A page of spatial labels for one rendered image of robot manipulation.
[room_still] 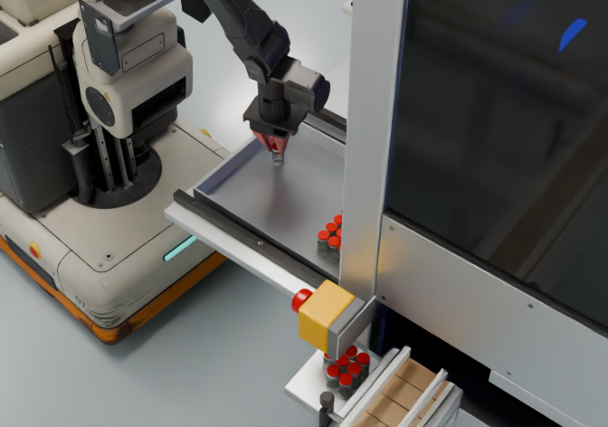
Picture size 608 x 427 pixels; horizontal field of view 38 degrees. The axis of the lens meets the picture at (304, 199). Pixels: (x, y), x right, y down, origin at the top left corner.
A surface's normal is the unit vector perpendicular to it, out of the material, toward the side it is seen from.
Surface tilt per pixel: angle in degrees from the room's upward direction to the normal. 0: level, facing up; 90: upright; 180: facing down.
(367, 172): 90
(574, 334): 90
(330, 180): 0
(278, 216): 0
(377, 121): 90
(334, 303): 0
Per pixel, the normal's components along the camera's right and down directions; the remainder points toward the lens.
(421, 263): -0.61, 0.58
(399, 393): 0.00, -0.68
